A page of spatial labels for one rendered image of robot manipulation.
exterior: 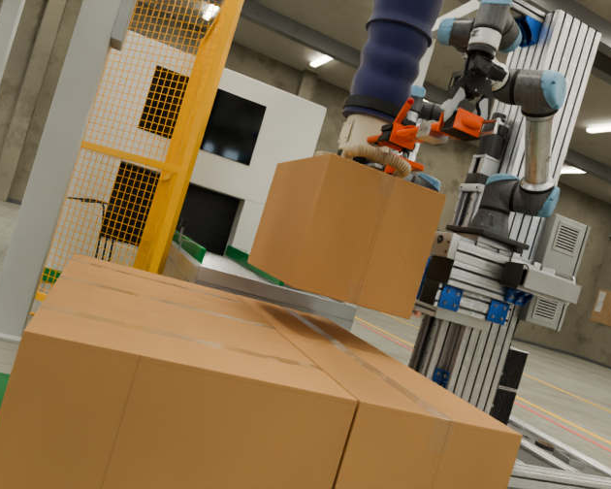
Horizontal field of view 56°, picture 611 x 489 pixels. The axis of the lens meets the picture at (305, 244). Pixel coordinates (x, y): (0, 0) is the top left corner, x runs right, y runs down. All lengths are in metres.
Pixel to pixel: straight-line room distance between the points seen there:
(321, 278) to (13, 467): 0.94
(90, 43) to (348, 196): 1.70
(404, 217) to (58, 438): 1.13
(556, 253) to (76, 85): 2.27
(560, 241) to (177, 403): 1.95
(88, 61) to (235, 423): 2.21
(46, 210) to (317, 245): 1.61
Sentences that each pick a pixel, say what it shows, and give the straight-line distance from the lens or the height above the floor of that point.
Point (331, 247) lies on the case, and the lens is 1.67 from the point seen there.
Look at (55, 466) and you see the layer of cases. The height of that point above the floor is 0.34.
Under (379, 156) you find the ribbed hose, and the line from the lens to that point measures 1.87.
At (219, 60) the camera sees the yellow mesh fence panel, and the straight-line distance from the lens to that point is 3.11.
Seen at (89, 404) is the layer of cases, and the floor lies 0.45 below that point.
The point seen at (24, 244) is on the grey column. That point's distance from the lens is 2.95.
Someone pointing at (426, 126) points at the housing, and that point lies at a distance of 1.62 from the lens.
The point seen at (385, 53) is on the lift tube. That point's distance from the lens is 2.03.
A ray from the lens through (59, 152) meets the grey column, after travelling 2.93.
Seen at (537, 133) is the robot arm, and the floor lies 1.38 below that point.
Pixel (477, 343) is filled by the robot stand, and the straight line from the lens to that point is 2.51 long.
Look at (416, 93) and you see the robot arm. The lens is 2.44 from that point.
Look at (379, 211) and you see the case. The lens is 1.72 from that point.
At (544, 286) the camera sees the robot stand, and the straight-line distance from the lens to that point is 2.24.
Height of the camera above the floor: 0.79
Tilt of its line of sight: level
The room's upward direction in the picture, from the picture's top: 17 degrees clockwise
